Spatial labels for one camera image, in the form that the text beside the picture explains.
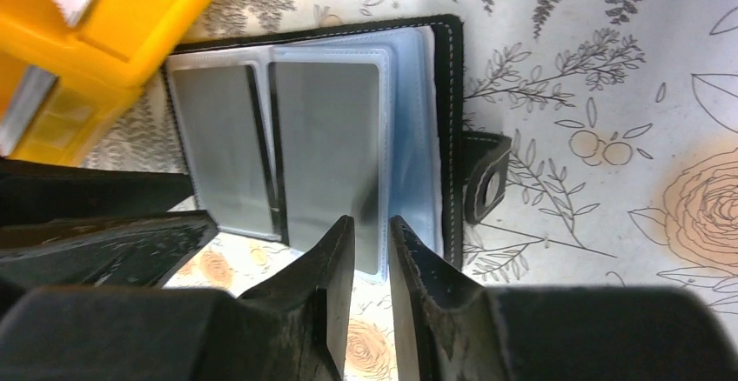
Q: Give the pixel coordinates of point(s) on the black card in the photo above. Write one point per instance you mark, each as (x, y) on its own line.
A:
(328, 118)
(222, 131)

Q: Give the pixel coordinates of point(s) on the black leather card holder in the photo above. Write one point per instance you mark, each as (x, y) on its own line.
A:
(439, 177)

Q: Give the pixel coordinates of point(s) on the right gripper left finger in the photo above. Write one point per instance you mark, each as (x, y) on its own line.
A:
(292, 326)

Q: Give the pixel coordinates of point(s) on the orange bin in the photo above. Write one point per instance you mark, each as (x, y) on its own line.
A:
(76, 114)
(117, 41)

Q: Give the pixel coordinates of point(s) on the floral table mat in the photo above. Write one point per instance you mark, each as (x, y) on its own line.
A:
(623, 116)

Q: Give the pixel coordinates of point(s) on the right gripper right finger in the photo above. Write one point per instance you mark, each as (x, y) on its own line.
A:
(448, 327)

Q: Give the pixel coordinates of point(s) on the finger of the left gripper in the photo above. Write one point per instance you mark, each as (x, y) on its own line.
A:
(133, 251)
(33, 193)

